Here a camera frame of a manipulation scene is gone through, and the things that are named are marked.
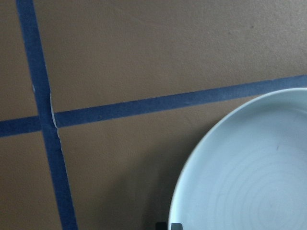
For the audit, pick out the pale blue round plate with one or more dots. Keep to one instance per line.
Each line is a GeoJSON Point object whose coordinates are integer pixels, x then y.
{"type": "Point", "coordinates": [239, 167]}

